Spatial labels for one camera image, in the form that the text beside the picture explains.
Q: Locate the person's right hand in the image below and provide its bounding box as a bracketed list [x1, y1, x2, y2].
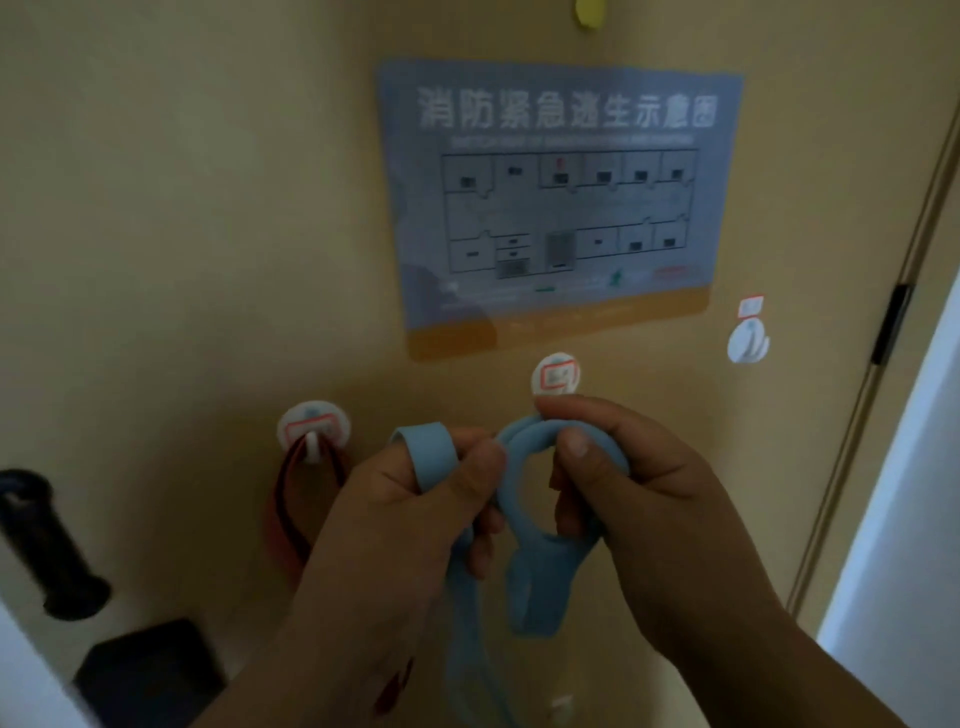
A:
[534, 395, 785, 663]

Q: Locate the person's left hand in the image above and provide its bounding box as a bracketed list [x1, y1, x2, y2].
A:
[298, 427, 509, 661]

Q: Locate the light blue silicone strap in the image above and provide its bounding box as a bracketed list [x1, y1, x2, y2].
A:
[385, 417, 631, 728]

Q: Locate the person's left forearm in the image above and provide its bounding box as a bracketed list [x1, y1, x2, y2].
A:
[191, 592, 432, 728]

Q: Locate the person's right forearm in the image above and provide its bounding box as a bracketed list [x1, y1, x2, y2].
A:
[637, 596, 912, 728]

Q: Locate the grey evacuation plan poster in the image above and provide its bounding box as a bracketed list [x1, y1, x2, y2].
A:
[375, 58, 745, 363]

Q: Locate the black door hinge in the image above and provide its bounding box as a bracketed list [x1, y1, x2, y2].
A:
[871, 283, 912, 367]

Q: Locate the beige wooden door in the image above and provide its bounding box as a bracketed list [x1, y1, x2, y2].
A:
[0, 0, 960, 728]

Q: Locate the black door lock plate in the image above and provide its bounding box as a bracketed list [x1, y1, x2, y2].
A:
[72, 617, 228, 728]

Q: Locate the white round wall hook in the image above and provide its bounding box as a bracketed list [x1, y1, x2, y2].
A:
[726, 295, 772, 366]
[531, 351, 585, 397]
[276, 399, 352, 465]

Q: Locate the red and black lanyard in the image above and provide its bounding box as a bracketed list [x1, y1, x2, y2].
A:
[266, 433, 350, 594]

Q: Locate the beige door frame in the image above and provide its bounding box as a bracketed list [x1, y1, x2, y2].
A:
[783, 97, 960, 624]

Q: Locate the black door handle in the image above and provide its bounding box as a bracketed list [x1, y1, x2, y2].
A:
[0, 468, 114, 622]

